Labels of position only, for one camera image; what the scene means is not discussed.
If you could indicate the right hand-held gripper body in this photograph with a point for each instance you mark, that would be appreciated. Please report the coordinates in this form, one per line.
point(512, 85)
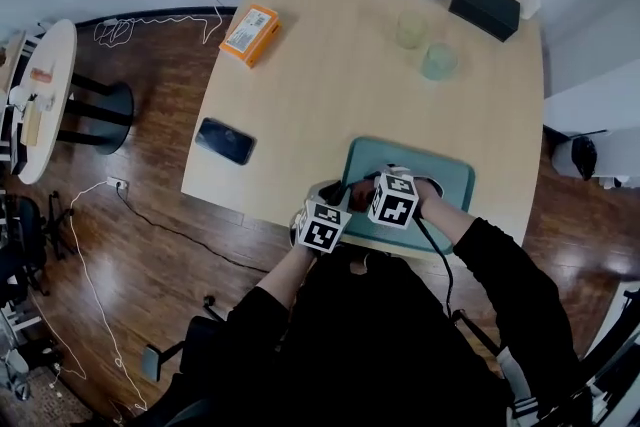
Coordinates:
point(395, 202)

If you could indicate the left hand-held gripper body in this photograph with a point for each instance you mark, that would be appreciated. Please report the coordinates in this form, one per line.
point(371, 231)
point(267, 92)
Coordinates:
point(322, 230)

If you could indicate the brown cloth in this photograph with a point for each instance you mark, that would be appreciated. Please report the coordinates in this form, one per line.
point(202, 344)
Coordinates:
point(361, 197)

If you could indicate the green plastic tray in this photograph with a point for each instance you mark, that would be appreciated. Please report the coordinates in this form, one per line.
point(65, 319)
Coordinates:
point(445, 175)

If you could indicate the person's right forearm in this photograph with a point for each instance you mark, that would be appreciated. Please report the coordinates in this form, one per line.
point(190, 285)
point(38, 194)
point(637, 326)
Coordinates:
point(442, 215)

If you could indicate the person's left forearm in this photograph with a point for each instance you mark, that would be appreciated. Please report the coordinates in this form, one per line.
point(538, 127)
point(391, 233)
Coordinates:
point(285, 272)

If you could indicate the black smartphone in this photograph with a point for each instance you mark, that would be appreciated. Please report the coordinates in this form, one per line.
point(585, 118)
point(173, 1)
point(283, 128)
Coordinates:
point(225, 141)

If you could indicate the person's black clothed body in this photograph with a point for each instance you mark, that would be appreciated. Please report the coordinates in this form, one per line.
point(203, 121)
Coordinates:
point(390, 345)

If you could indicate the greenish glass cup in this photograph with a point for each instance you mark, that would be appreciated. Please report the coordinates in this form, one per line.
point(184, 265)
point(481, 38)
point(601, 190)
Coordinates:
point(439, 62)

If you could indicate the orange cardboard box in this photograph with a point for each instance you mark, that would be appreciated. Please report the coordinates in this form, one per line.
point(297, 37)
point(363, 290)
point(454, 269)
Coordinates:
point(250, 35)

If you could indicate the yellowish glass cup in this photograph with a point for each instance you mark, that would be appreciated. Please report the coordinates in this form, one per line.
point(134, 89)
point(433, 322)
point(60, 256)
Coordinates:
point(412, 31)

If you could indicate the grey bin with black bag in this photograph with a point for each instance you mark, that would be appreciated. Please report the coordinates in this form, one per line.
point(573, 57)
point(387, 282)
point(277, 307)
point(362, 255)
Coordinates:
point(575, 157)

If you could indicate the white floor power socket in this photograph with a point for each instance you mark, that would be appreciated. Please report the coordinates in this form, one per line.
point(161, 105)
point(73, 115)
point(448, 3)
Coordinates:
point(117, 183)

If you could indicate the black rectangular box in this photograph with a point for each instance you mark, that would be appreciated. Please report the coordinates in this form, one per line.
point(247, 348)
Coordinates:
point(485, 7)

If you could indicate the black chair grey armrest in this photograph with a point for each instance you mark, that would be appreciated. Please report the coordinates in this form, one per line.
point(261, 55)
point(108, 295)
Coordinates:
point(151, 362)

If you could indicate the white cup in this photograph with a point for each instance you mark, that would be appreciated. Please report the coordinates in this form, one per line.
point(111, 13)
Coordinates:
point(529, 6)

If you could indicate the round white side table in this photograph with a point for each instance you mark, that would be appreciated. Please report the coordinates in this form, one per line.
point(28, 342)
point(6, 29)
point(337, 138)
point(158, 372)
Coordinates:
point(57, 85)

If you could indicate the wooden block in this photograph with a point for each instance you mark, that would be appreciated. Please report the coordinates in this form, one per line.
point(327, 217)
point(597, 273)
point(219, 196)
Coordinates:
point(31, 125)

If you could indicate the black office chair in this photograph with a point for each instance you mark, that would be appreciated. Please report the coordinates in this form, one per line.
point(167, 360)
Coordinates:
point(22, 240)

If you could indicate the small orange packet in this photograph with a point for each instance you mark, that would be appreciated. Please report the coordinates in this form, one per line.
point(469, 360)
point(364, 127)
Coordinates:
point(41, 75)

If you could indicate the black pedestal table base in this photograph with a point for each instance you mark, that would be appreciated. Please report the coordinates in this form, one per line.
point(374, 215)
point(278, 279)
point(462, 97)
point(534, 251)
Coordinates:
point(110, 115)

